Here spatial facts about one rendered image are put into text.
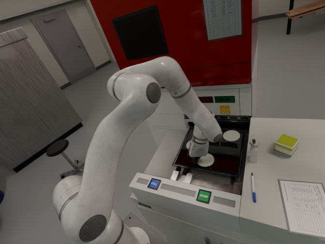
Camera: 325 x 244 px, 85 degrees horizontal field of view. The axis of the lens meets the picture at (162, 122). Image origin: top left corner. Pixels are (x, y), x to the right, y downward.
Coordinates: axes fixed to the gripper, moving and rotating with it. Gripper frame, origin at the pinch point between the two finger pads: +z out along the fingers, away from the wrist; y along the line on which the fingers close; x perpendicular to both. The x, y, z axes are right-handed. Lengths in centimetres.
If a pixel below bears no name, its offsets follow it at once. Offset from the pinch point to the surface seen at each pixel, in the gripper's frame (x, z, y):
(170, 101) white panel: 44.2, -15.6, -6.6
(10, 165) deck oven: 178, 162, -233
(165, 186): -12.4, 3.4, -19.7
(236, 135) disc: 9.9, -8.2, 28.7
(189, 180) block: -10.6, 3.7, -6.3
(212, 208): -30.7, -2.9, -3.4
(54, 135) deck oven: 227, 141, -176
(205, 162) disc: -2.2, 0.3, 5.2
